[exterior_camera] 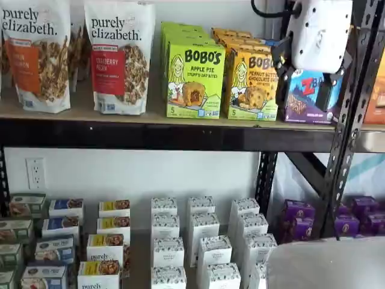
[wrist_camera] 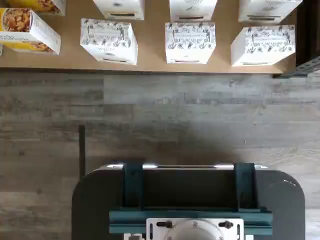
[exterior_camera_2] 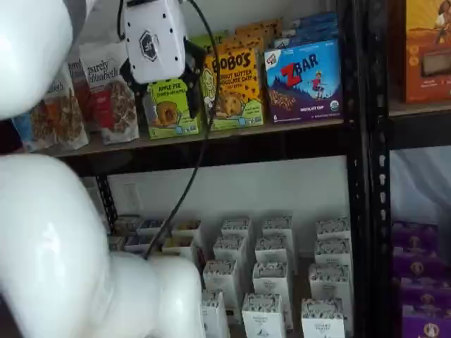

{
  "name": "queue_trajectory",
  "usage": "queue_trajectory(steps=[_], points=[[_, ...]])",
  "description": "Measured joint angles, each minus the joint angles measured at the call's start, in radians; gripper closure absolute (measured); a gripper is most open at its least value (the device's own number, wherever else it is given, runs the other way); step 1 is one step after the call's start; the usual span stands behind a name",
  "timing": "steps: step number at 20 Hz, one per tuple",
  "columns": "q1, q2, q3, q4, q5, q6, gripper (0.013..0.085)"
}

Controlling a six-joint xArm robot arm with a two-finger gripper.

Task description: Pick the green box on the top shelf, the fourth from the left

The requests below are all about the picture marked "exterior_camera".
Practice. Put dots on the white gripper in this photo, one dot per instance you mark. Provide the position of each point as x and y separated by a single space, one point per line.
319 36

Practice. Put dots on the green Bobo's apple pie box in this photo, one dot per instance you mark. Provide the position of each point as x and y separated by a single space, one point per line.
180 25
185 33
195 81
186 39

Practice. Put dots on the blue Zbar box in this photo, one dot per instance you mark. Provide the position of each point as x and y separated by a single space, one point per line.
272 42
303 99

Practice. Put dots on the yellow Bobo's peanut butter box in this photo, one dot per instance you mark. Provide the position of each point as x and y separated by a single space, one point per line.
237 40
228 32
246 46
252 90

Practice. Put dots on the orange snack box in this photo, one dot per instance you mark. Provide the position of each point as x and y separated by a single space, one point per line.
376 96

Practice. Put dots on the wooden shelf board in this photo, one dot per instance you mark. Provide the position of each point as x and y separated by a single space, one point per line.
374 127
81 111

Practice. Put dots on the purple snack box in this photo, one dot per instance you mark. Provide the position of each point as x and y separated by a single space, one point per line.
373 222
365 206
347 225
296 230
297 209

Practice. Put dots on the white organic pantry box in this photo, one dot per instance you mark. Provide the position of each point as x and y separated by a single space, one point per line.
223 277
168 278
260 250
252 224
201 204
245 206
204 225
164 206
260 275
214 253
168 253
165 227

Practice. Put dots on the yellow white granola box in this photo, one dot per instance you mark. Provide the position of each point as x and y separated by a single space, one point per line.
114 207
99 274
105 247
112 225

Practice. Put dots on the blue cereal box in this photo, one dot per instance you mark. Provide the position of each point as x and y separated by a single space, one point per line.
43 277
60 225
54 250
66 206

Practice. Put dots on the green cereal box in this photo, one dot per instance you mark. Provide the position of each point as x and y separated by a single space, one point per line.
27 204
6 280
16 230
10 256

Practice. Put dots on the white plastic sheet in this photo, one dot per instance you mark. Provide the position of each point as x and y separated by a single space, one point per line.
370 174

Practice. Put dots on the red label granola bag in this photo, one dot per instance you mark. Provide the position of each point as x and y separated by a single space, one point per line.
120 60

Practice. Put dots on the white granola bag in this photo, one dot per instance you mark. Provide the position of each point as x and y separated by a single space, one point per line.
78 54

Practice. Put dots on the orange label granola bag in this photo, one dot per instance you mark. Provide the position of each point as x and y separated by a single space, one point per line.
36 60

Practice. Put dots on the white wall outlet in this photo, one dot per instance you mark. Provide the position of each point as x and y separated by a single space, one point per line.
35 174

